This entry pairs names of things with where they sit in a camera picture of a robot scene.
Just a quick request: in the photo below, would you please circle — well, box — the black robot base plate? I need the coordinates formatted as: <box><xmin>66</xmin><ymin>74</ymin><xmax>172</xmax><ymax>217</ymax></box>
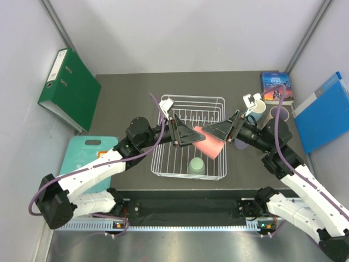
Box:
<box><xmin>107</xmin><ymin>189</ymin><xmax>271</xmax><ymax>227</ymax></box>

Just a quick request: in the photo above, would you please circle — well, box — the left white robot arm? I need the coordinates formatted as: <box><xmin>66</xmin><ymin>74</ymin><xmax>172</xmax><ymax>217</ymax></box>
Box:
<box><xmin>34</xmin><ymin>116</ymin><xmax>205</xmax><ymax>229</ymax></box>

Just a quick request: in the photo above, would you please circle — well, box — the teal cutting board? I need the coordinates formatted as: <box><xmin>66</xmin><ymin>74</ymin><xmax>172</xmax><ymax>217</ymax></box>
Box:
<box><xmin>58</xmin><ymin>135</ymin><xmax>118</xmax><ymax>195</ymax></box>

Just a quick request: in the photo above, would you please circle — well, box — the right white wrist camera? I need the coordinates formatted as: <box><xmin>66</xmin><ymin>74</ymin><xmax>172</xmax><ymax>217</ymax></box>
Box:
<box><xmin>243</xmin><ymin>93</ymin><xmax>262</xmax><ymax>116</ymax></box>

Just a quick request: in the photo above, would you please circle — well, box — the pink cup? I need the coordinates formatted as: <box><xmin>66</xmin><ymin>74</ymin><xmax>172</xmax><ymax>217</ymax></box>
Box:
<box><xmin>193</xmin><ymin>126</ymin><xmax>225</xmax><ymax>160</ymax></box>

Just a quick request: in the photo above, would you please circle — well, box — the Jane Eyre paperback book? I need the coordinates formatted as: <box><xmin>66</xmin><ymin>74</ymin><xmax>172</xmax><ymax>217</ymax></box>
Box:
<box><xmin>260</xmin><ymin>72</ymin><xmax>294</xmax><ymax>105</ymax></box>

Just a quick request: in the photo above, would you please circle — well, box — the green lever arch binder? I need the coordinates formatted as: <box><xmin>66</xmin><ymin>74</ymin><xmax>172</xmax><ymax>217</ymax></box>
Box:
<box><xmin>38</xmin><ymin>48</ymin><xmax>101</xmax><ymax>133</ymax></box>

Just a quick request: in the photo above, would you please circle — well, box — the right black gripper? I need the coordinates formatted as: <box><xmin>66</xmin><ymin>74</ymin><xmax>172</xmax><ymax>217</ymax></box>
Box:
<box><xmin>202</xmin><ymin>110</ymin><xmax>273</xmax><ymax>153</ymax></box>

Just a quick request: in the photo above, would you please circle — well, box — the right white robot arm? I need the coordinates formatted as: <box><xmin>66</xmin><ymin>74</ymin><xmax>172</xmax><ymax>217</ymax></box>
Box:
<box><xmin>203</xmin><ymin>111</ymin><xmax>348</xmax><ymax>261</ymax></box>

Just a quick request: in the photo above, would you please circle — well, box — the white wire dish rack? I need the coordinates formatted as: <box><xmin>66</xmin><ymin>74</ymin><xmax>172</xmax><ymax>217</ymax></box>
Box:
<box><xmin>151</xmin><ymin>94</ymin><xmax>227</xmax><ymax>181</ymax></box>

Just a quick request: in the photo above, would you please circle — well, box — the purple cup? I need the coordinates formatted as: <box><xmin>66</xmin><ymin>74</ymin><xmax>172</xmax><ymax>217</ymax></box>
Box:
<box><xmin>234</xmin><ymin>139</ymin><xmax>249</xmax><ymax>150</ymax></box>

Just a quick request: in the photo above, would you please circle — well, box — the light blue mug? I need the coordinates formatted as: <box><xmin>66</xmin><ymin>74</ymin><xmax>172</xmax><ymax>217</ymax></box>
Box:
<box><xmin>245</xmin><ymin>100</ymin><xmax>266</xmax><ymax>123</ymax></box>

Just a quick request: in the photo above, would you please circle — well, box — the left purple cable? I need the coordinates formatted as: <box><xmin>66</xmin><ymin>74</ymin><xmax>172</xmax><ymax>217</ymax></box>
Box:
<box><xmin>27</xmin><ymin>93</ymin><xmax>167</xmax><ymax>241</ymax></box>

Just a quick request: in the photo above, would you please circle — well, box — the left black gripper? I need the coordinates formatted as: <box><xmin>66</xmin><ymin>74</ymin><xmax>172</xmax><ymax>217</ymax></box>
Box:
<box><xmin>140</xmin><ymin>114</ymin><xmax>206</xmax><ymax>150</ymax></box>

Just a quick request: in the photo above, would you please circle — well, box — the green cup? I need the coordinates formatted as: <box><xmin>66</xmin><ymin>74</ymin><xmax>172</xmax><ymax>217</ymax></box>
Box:
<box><xmin>188</xmin><ymin>157</ymin><xmax>206</xmax><ymax>175</ymax></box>

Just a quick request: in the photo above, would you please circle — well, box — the grey slotted cable duct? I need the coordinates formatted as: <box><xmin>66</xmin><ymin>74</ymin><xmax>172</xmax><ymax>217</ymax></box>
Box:
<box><xmin>54</xmin><ymin>220</ymin><xmax>276</xmax><ymax>232</ymax></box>

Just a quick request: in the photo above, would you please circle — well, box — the blue plastic folder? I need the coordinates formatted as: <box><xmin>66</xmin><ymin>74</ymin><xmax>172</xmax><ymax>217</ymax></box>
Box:
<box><xmin>293</xmin><ymin>72</ymin><xmax>348</xmax><ymax>154</ymax></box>

